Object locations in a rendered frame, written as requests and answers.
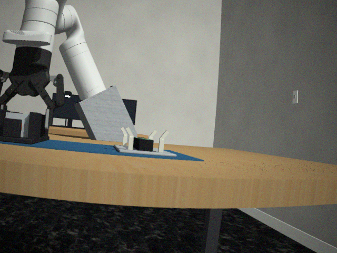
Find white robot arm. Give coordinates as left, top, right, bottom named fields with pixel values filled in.
left=2, top=0, right=106, bottom=100

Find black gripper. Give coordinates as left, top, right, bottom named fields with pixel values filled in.
left=0, top=46, right=64, bottom=129

